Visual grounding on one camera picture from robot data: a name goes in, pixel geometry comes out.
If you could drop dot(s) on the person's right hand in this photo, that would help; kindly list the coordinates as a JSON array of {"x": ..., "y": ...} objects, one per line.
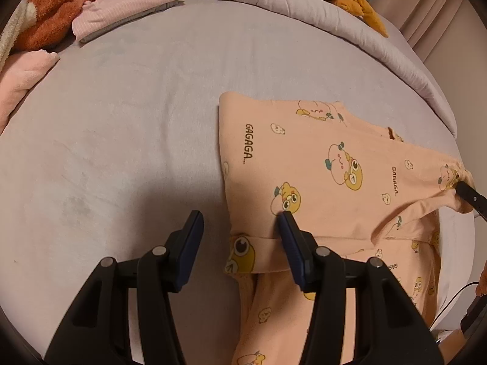
[{"x": 483, "y": 283}]

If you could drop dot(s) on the rust fuzzy garment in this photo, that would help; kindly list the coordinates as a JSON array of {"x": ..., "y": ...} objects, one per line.
[{"x": 64, "y": 11}]

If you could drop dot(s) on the pink fleece garment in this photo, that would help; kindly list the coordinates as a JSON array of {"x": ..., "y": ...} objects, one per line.
[{"x": 23, "y": 72}]

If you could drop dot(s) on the lilac quilt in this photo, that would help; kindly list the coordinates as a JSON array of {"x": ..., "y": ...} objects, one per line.
[{"x": 304, "y": 11}]

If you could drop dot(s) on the beige fuzzy garment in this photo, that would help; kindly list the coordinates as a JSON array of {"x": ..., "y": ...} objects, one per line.
[{"x": 7, "y": 42}]

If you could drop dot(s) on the folded pink ribbed garment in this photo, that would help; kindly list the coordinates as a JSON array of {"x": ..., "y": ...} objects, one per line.
[{"x": 129, "y": 3}]

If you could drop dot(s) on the pink curtain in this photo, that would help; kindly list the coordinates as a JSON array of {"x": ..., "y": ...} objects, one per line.
[{"x": 437, "y": 19}]

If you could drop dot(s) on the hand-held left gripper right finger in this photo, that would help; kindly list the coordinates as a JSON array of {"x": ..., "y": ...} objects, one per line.
[{"x": 291, "y": 247}]

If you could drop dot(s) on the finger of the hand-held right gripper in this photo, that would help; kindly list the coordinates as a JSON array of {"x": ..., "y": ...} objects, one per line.
[{"x": 473, "y": 197}]

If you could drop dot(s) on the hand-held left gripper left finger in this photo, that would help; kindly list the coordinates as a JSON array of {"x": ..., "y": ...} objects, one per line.
[{"x": 190, "y": 251}]

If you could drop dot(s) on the orange printed baby romper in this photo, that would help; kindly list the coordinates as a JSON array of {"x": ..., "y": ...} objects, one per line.
[{"x": 323, "y": 140}]

